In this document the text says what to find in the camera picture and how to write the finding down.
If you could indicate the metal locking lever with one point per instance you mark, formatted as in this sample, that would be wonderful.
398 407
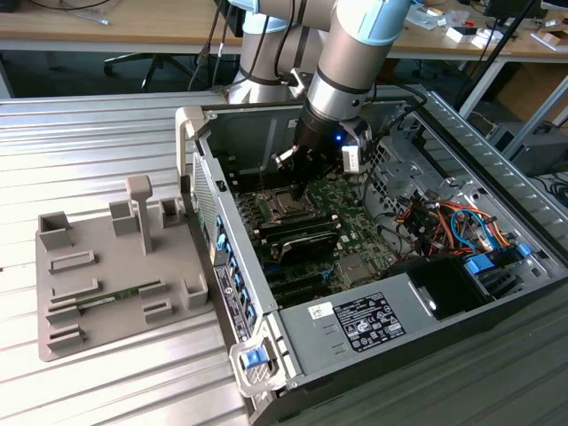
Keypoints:
260 177

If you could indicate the silver green CPU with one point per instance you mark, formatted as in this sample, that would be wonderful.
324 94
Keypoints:
286 205

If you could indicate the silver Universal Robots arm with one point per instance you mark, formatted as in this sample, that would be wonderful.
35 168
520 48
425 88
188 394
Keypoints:
350 57

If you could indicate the CPU socket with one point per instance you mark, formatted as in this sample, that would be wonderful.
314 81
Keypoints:
295 220

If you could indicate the black clip RAM slot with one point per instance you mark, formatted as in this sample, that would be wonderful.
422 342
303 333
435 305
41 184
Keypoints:
295 230
295 220

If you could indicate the white clip RAM slot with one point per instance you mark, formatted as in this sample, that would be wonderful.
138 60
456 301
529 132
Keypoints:
295 225
295 234

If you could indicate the black expansion slot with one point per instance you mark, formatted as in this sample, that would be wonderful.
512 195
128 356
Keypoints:
302 280
306 294

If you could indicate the white certification sticker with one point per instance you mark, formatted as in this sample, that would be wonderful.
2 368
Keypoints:
291 123

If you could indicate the open PC case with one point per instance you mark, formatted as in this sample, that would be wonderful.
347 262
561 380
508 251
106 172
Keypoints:
231 142

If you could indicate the silver metal drive cage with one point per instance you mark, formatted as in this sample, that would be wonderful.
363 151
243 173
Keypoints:
412 171

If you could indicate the green motherboard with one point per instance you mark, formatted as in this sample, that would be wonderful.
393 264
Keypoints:
355 239

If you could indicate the black graphics card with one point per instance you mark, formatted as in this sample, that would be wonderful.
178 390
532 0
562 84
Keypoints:
310 248

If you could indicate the clear plastic bag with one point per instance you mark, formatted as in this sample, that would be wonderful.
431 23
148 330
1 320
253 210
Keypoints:
426 15

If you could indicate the small white box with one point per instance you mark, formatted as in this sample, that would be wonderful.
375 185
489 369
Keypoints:
481 42
455 35

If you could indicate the black office chair base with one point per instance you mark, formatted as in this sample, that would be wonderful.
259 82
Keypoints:
156 62

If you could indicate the black stand pole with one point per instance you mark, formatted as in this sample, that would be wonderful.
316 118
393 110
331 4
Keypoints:
483 71

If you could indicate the blue disk carrier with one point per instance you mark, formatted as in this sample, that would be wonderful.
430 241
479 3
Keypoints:
478 267

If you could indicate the wooden desk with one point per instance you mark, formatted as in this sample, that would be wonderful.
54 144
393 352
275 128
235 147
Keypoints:
519 49
133 26

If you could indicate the grey power supply unit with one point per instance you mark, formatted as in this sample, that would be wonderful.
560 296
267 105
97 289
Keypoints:
310 355

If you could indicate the large brown cardboard box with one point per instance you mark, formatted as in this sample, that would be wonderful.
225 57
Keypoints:
532 89

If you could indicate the black monitor base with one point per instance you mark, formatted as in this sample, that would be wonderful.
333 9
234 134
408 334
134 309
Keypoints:
499 9

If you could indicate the grey computer box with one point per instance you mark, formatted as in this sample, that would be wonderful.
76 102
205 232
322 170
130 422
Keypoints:
541 151

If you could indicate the blue case latch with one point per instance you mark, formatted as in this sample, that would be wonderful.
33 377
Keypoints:
250 359

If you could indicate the blue plastic tab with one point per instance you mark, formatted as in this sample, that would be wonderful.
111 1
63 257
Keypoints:
523 249

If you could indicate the grey parts rack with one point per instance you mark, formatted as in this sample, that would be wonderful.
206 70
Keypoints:
111 262

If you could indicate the silver pen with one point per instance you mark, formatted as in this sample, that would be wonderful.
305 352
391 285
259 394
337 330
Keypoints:
91 18

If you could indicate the small open cardboard box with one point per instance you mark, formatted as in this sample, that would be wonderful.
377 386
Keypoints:
554 40

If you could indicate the green RAM stick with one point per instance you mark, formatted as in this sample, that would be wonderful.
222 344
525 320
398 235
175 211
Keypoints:
115 295

